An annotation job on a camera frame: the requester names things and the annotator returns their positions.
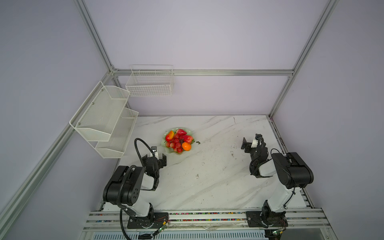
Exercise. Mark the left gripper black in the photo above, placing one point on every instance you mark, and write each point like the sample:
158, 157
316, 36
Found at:
161, 162

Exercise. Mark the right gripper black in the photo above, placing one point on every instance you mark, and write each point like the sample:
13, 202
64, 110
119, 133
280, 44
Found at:
244, 144

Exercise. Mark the white wire basket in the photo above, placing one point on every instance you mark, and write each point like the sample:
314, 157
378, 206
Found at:
151, 80

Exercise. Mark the red lychee bunch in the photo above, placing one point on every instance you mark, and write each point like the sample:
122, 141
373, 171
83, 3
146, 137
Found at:
176, 144

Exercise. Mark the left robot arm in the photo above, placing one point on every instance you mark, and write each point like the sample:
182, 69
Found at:
124, 187

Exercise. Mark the fake strawberry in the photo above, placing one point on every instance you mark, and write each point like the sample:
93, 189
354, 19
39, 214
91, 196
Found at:
188, 139
181, 132

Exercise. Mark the aluminium frame rail front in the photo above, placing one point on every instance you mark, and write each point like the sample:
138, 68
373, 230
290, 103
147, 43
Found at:
214, 220

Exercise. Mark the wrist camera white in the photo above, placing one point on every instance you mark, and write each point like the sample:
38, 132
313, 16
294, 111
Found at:
256, 140
155, 152

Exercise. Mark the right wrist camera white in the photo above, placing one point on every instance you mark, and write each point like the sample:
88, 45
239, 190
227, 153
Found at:
256, 140

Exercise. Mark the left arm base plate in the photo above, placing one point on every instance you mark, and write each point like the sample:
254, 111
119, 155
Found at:
152, 221

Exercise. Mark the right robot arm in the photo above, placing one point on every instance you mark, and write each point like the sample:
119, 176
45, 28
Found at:
292, 172

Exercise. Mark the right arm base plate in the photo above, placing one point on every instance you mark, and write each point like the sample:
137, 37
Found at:
266, 220

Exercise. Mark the red yellow fake mango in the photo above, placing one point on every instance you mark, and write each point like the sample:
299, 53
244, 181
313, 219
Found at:
169, 137

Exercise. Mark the fake orange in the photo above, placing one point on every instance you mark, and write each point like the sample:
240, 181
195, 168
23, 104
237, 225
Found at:
186, 146

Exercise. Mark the white mesh two-tier shelf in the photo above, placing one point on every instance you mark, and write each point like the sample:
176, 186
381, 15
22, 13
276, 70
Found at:
105, 121

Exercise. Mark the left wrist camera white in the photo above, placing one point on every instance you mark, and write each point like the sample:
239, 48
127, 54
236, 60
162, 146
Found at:
155, 152

